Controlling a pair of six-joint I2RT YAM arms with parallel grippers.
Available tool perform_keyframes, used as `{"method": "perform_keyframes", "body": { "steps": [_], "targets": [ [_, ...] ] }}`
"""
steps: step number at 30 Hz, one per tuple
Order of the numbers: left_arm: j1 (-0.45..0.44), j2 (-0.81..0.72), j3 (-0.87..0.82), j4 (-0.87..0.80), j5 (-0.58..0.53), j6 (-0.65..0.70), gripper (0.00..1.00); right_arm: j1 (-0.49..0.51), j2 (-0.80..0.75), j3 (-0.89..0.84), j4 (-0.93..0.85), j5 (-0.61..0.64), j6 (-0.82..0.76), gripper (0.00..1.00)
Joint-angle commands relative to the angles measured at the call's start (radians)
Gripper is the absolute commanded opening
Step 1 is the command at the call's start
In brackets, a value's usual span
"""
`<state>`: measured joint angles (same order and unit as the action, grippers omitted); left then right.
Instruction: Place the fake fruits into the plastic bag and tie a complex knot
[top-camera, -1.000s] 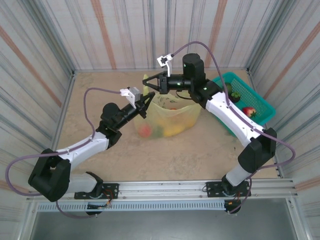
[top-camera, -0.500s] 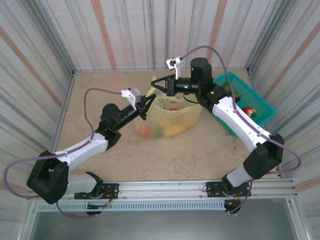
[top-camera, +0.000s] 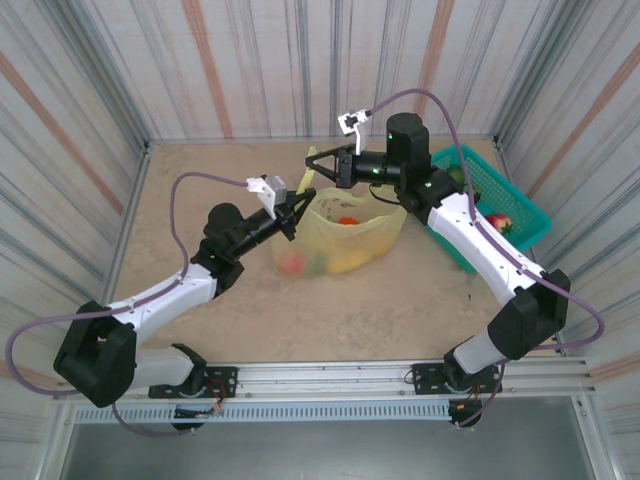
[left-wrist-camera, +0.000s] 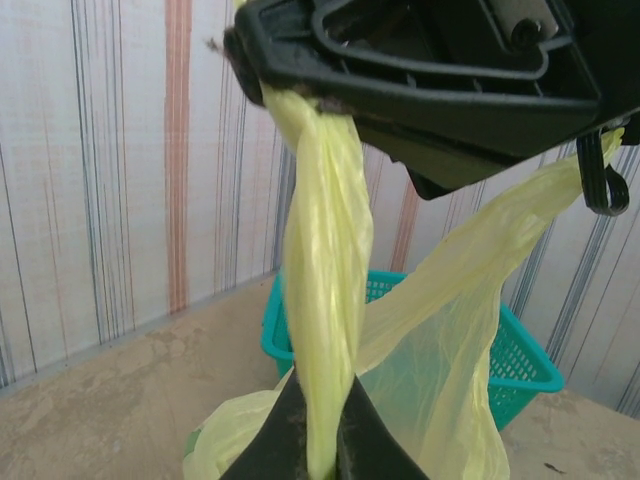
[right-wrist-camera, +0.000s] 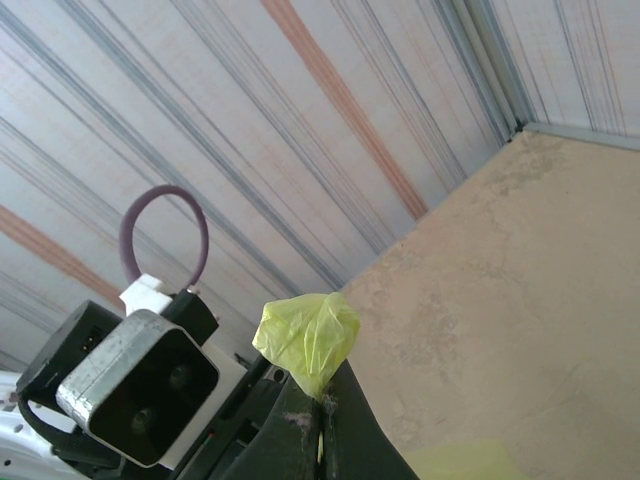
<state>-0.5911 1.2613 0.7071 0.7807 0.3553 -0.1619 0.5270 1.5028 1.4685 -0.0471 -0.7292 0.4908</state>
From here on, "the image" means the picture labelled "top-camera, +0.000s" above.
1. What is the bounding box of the red fake apple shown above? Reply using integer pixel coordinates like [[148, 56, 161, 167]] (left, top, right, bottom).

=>
[[277, 251, 306, 276]]

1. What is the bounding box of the yellow fake mango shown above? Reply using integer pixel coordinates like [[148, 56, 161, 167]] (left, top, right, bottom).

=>
[[327, 247, 381, 274]]

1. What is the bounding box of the yellow plastic bag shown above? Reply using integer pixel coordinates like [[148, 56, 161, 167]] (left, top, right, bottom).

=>
[[269, 145, 409, 279]]

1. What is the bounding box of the teal plastic basket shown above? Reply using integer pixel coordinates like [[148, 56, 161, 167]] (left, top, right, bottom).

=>
[[424, 143, 554, 275]]

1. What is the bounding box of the red fake strawberry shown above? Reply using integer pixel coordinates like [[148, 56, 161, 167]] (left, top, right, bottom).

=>
[[486, 213, 515, 236]]

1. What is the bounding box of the grey metal sheet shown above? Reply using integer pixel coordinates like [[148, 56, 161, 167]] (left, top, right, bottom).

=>
[[59, 422, 601, 480]]

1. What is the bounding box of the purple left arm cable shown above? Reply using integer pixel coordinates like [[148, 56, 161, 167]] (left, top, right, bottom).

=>
[[4, 172, 249, 437]]

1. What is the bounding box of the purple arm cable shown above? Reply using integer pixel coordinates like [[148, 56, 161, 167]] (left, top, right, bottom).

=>
[[4, 172, 249, 437], [367, 88, 606, 429]]

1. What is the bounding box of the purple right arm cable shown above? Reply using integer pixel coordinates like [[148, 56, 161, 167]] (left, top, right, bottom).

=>
[[367, 88, 606, 429]]

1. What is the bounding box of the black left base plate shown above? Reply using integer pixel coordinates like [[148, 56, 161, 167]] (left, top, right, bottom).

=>
[[148, 366, 240, 400]]

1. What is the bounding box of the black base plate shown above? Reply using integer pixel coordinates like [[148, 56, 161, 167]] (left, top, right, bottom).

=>
[[148, 366, 240, 400], [409, 362, 504, 396]]

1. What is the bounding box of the aluminium mounting rail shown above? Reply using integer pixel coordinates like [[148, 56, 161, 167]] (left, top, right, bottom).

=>
[[58, 355, 599, 401]]

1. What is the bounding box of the grey slotted cable duct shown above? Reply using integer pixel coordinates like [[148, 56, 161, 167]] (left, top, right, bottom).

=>
[[72, 401, 451, 425]]

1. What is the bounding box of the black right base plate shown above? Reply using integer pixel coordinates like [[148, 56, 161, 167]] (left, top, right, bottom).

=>
[[409, 362, 504, 396]]

